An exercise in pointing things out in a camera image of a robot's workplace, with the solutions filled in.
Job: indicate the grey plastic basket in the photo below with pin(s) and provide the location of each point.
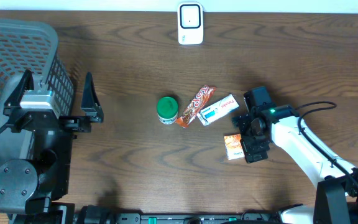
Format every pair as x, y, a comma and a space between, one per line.
32, 46

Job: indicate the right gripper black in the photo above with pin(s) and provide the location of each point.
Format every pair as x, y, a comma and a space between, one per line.
252, 152

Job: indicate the green lid jar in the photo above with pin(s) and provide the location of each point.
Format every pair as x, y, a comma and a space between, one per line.
167, 110

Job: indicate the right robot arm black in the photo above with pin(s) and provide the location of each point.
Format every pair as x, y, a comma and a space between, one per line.
335, 179

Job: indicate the orange tissue pack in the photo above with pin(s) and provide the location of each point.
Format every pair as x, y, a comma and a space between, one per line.
233, 146

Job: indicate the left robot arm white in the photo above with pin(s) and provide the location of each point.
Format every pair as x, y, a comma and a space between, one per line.
30, 188

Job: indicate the white Panadol box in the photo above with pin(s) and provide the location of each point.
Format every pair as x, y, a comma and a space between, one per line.
217, 110

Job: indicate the red snack wrapper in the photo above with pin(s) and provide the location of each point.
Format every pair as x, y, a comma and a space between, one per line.
196, 105

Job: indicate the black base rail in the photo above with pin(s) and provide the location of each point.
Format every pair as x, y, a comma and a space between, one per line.
94, 214

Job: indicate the white barcode scanner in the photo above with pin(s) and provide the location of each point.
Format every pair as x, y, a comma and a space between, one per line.
190, 23

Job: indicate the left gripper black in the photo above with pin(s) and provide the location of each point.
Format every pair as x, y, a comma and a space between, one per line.
78, 127

